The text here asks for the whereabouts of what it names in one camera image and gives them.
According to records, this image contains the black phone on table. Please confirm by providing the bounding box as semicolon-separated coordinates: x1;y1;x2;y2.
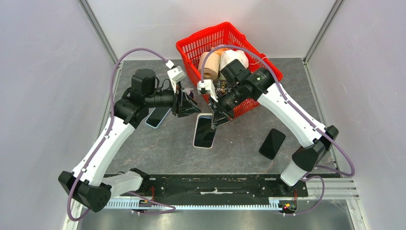
259;128;286;160

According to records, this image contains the aluminium frame rail right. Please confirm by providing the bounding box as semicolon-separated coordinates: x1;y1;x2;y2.
303;0;345;64

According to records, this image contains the aluminium frame rail left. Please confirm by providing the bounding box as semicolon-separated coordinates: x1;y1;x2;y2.
78;0;118;63

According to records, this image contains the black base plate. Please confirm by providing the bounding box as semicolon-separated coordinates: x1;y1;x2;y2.
120;173;309;206

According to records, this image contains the orange box in basket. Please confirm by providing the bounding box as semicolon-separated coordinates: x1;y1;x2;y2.
212;47;229;56

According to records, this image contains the aluminium frame rail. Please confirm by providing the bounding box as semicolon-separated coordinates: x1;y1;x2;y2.
303;0;345;64
78;0;118;63

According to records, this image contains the black packet in basket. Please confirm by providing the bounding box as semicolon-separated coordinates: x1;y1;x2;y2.
213;80;229;96

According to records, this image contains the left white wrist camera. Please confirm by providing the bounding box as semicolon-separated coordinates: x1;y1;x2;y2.
165;60;187;93

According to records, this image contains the white plastic bag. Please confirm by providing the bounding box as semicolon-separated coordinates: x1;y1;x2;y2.
219;50;249;70

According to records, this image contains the white toothed cable rail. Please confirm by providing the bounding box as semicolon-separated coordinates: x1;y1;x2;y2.
104;196;283;211

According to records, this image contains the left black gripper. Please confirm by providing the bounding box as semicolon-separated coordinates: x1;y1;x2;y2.
145;80;201;118

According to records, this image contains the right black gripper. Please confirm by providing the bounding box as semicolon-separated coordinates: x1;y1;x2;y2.
208;83;246;127

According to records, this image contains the beige toilet paper roll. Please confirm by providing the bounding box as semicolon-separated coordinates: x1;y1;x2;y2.
198;52;221;80

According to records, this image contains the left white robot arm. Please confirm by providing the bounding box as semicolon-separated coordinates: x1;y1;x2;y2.
58;66;201;212

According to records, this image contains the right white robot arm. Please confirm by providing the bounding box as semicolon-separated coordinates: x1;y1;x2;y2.
210;59;339;196

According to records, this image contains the orange label blue pump bottle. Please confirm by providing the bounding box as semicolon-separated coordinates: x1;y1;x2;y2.
184;88;194;99

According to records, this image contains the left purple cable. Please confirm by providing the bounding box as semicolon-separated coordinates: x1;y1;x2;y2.
67;47;177;222

